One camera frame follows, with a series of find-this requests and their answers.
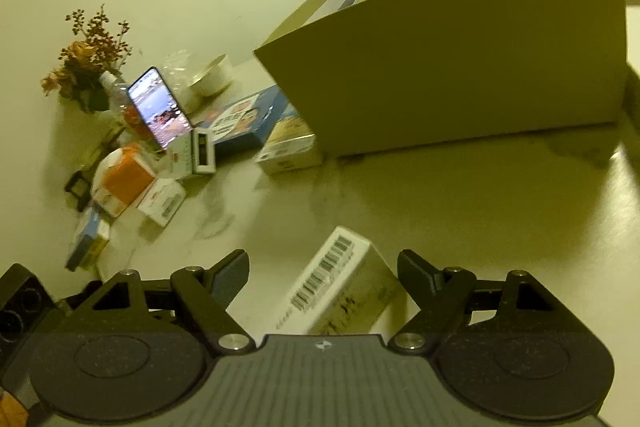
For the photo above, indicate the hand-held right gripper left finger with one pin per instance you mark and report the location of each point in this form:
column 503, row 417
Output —
column 231, row 277

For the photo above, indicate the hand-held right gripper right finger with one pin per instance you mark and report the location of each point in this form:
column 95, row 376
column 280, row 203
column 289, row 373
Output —
column 416, row 274

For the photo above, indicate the white barcode medicine box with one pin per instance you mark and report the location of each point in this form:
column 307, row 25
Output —
column 340, row 282

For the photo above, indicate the blue fever patch box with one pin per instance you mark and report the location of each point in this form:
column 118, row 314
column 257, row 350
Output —
column 245, row 122

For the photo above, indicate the large cardboard box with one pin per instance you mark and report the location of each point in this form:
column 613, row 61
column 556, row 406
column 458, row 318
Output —
column 450, row 67

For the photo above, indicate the white marble desktop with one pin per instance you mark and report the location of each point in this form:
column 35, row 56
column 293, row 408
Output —
column 475, row 207

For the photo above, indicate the small white red medicine box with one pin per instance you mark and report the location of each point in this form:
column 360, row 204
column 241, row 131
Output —
column 160, row 202

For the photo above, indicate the white box with dark window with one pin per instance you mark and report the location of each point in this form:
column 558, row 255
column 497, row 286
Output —
column 197, row 154

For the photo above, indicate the small black stand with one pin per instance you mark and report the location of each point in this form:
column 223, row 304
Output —
column 77, row 189

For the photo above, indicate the yellow blue cartoon medicine box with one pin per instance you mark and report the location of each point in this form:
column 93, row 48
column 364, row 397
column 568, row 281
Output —
column 292, row 147

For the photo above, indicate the orange white medicine box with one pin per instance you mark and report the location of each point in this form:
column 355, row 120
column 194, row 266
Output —
column 122, row 179

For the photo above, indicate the black smartphone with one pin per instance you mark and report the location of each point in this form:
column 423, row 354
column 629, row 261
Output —
column 160, row 107

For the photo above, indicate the orange juice bottle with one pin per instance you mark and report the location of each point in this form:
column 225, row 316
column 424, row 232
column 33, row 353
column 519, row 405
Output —
column 125, row 112

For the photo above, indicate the white bowl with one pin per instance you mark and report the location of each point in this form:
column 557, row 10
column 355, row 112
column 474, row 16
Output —
column 210, row 79

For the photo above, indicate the dried flower bouquet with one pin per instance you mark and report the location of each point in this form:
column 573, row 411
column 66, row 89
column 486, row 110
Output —
column 85, row 57

